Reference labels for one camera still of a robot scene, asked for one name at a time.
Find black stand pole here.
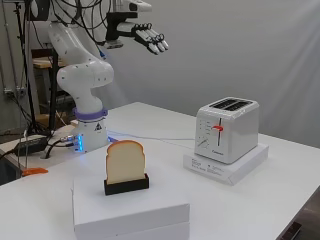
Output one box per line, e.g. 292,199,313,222
13,0,44,136

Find white hanging sheet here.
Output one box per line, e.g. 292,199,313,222
89,0,320,149

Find black base cable bundle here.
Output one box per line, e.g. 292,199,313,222
44,134,80,160

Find white power cord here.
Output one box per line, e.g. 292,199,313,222
107,130,197,148

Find black power supply box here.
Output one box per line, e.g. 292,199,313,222
14,137,49,156

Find black block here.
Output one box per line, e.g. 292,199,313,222
103,173,150,196

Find plain white flat box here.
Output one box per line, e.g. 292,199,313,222
74,220,191,240
70,156,191,233

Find small orange clamp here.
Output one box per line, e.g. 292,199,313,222
21,167,49,177

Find white steel toaster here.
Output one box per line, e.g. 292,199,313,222
194,96,260,165

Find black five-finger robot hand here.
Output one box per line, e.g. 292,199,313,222
115,21,170,56

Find toast bread slice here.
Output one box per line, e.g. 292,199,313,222
105,139,147,185

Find white flat box with print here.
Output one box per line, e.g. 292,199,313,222
182,143,270,186

